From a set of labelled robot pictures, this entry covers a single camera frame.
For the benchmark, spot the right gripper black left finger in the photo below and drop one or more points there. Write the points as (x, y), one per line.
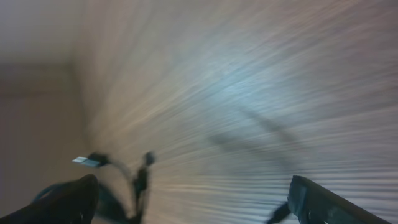
(70, 202)

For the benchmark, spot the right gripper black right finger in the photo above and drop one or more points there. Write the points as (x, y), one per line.
(312, 203)

